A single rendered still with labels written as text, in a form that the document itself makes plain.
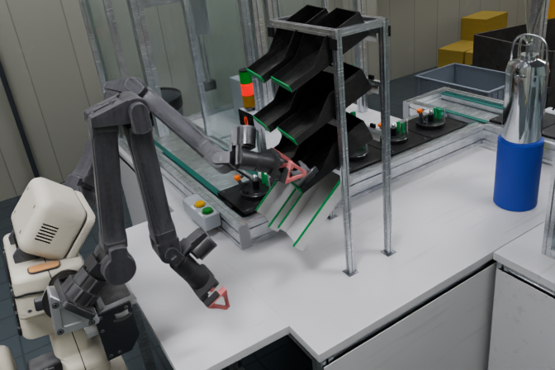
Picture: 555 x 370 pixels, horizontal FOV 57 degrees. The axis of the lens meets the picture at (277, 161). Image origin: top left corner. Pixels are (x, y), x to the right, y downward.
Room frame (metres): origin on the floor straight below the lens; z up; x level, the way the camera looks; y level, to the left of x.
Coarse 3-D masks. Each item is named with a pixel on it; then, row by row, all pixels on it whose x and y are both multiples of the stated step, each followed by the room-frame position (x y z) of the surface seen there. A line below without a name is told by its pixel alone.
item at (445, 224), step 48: (432, 192) 1.85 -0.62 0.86; (480, 192) 1.80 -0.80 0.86; (288, 240) 1.63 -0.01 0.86; (336, 240) 1.59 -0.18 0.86; (432, 240) 1.52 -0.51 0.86; (480, 240) 1.48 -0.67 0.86; (288, 288) 1.35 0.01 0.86; (336, 288) 1.32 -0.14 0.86; (384, 288) 1.29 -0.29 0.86; (432, 288) 1.27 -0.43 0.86; (336, 336) 1.11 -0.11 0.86
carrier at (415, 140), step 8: (392, 128) 2.19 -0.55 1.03; (400, 128) 2.32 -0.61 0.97; (392, 136) 2.18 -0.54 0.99; (400, 136) 2.17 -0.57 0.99; (408, 136) 2.16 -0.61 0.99; (416, 136) 2.20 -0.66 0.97; (424, 136) 2.18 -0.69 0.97; (368, 144) 2.18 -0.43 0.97; (376, 144) 2.16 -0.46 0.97; (392, 144) 2.13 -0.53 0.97; (400, 144) 2.13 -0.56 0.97; (408, 144) 2.12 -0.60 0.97; (416, 144) 2.11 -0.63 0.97; (392, 152) 2.05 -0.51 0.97; (400, 152) 2.06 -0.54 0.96
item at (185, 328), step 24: (144, 240) 1.75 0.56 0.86; (144, 264) 1.58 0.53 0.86; (168, 264) 1.56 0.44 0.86; (216, 264) 1.53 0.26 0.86; (144, 288) 1.44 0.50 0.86; (168, 288) 1.42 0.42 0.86; (216, 288) 1.39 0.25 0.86; (240, 288) 1.38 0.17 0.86; (144, 312) 1.32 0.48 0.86; (168, 312) 1.30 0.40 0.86; (192, 312) 1.29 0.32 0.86; (216, 312) 1.28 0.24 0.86; (240, 312) 1.26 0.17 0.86; (264, 312) 1.25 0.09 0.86; (168, 336) 1.19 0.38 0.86; (192, 336) 1.18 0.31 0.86; (216, 336) 1.17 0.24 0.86; (240, 336) 1.16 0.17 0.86; (264, 336) 1.15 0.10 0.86; (168, 360) 1.12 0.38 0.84; (192, 360) 1.09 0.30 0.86; (216, 360) 1.08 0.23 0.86
